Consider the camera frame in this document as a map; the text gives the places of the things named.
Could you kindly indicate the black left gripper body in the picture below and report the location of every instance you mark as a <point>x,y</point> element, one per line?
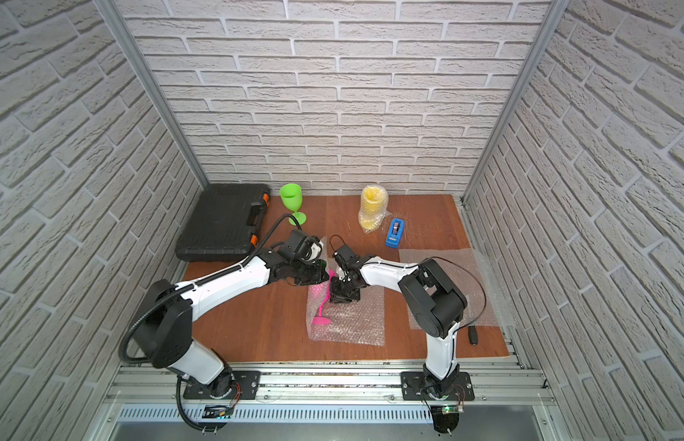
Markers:
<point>310,272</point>

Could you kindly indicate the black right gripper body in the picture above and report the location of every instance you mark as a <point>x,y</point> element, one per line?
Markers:
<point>343,290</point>

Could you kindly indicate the pink plastic wine glass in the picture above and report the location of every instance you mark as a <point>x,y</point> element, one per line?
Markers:
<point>319,319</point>

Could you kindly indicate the blue tape dispenser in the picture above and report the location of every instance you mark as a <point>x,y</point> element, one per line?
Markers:
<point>395,233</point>

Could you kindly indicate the yellow plastic wine glass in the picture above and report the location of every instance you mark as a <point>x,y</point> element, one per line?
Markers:
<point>372,206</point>

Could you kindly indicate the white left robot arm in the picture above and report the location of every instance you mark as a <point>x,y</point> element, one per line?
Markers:
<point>161,332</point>

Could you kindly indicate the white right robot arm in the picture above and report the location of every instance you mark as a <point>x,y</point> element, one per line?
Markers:
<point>432,297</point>

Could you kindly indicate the green plastic wine glass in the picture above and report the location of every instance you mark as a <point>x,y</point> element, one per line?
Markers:
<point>292,198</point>

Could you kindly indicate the black plastic tool case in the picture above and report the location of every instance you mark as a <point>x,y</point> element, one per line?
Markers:
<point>225,223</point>

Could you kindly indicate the small black tool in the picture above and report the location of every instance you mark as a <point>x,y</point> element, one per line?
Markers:
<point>473,336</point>

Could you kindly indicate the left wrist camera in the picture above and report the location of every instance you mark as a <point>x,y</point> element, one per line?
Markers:
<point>301,247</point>

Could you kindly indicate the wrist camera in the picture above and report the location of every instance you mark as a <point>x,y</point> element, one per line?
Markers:
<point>349,261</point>
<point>301,247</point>

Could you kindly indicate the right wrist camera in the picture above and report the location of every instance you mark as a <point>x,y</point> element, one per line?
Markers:
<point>349,261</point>

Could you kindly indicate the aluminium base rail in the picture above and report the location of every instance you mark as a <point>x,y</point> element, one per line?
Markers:
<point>331,400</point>

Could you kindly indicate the left aluminium corner post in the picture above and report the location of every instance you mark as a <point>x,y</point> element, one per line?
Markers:
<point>124,37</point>

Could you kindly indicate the aluminium corner post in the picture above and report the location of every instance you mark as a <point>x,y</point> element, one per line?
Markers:
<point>537,49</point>
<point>124,37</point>

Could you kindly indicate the right aluminium corner post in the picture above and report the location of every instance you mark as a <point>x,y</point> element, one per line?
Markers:
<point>537,49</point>

